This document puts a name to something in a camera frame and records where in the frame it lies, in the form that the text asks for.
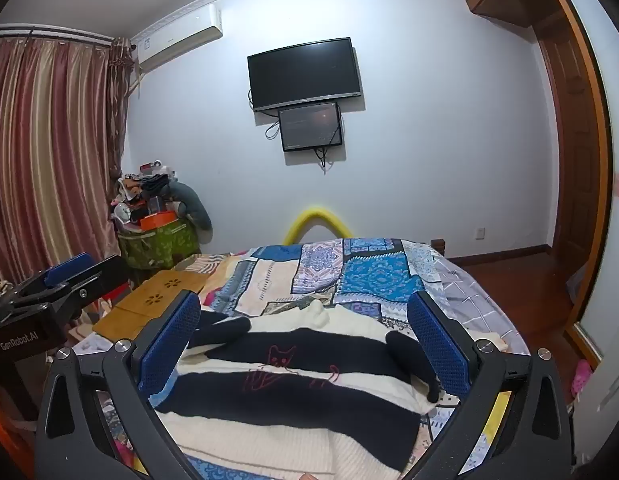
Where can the bamboo folding table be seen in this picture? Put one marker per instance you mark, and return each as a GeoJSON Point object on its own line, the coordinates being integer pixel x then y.
{"type": "Point", "coordinates": [149, 300]}

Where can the grey plush toy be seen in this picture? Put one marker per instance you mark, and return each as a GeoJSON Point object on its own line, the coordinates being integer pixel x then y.
{"type": "Point", "coordinates": [194, 205]}

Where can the yellow foam tube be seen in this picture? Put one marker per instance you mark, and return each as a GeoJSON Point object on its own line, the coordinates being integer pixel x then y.
{"type": "Point", "coordinates": [317, 212]}

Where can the black and cream striped sweater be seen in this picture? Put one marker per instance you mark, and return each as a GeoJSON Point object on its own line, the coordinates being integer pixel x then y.
{"type": "Point", "coordinates": [289, 390]}

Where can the grey checked bed sheet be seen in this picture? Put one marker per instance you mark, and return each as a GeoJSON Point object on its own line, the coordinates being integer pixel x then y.
{"type": "Point", "coordinates": [479, 300]}

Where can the green patterned storage bin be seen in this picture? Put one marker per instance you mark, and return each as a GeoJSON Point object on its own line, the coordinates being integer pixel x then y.
{"type": "Point", "coordinates": [159, 247]}

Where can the wooden door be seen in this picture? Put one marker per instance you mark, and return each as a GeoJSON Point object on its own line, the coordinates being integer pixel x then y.
{"type": "Point", "coordinates": [572, 160]}

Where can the pile of clothes and toys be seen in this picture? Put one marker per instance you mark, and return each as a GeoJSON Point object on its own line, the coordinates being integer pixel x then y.
{"type": "Point", "coordinates": [139, 190]}

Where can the small black monitor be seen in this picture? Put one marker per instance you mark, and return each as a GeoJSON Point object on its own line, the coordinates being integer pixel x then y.
{"type": "Point", "coordinates": [310, 127]}

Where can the orange box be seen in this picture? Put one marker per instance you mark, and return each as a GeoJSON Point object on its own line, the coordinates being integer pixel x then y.
{"type": "Point", "coordinates": [158, 221]}

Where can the white panel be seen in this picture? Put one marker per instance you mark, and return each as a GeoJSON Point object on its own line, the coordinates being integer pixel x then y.
{"type": "Point", "coordinates": [604, 400]}

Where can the large black television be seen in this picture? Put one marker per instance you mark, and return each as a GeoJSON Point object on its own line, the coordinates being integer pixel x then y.
{"type": "Point", "coordinates": [304, 74]}

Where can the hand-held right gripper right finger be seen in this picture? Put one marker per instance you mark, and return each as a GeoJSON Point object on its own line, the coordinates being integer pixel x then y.
{"type": "Point", "coordinates": [434, 340]}

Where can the wooden door frame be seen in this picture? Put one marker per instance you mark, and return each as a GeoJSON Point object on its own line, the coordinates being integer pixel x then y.
{"type": "Point", "coordinates": [597, 110]}

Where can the red striped curtain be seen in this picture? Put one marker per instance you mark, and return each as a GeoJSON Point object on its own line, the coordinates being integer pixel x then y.
{"type": "Point", "coordinates": [49, 160]}

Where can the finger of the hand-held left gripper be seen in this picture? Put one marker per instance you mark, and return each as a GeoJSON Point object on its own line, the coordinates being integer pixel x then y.
{"type": "Point", "coordinates": [69, 266]}
{"type": "Point", "coordinates": [94, 282]}

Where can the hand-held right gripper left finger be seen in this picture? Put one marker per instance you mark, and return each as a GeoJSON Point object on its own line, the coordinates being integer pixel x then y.
{"type": "Point", "coordinates": [172, 340]}

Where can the wooden bed post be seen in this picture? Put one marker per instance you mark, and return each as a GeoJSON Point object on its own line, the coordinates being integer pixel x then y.
{"type": "Point", "coordinates": [438, 246]}

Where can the white air conditioner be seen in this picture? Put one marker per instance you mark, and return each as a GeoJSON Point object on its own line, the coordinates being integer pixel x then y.
{"type": "Point", "coordinates": [177, 37]}

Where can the blue patchwork blanket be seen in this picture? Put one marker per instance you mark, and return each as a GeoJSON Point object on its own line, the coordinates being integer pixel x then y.
{"type": "Point", "coordinates": [364, 270]}

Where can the pink clog shoe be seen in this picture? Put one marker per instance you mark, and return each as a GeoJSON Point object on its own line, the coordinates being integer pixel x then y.
{"type": "Point", "coordinates": [582, 377]}

